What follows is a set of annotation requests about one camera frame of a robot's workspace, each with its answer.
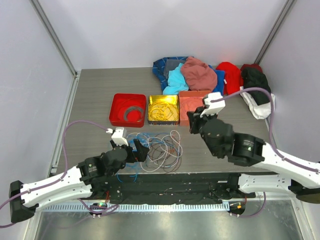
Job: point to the gold metal tin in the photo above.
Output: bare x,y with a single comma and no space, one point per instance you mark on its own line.
163,110

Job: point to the royal blue cloth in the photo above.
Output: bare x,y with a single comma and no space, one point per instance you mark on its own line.
220,81

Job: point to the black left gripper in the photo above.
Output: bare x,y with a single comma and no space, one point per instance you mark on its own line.
142,152

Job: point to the grey tape roll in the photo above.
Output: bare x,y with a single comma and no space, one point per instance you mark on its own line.
133,114

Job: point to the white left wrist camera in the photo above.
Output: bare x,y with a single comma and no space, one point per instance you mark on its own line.
118,136

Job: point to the red plastic box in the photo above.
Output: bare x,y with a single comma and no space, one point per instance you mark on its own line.
120,102

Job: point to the black cloth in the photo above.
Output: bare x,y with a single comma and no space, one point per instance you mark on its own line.
253,78

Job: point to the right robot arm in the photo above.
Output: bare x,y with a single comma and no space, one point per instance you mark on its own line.
292,174

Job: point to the dusty pink cloth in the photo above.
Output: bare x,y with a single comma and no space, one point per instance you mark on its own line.
198,75

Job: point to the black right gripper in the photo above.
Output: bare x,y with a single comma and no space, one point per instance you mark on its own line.
195,119

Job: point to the white slotted cable duct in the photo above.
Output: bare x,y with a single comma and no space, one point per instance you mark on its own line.
126,208

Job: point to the dark red cloth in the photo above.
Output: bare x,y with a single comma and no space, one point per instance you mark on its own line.
253,66

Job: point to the cyan cloth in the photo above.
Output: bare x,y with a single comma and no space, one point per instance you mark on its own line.
176,82

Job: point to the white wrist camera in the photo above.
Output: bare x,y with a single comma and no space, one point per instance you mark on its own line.
118,136
213,104

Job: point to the grey cloth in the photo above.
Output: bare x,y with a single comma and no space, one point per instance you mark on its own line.
170,65

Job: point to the salmon pink box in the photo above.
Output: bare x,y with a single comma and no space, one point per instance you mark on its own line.
189,101

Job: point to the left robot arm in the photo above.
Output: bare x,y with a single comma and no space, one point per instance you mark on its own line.
85,180

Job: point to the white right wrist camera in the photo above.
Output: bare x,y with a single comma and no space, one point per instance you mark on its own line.
213,104

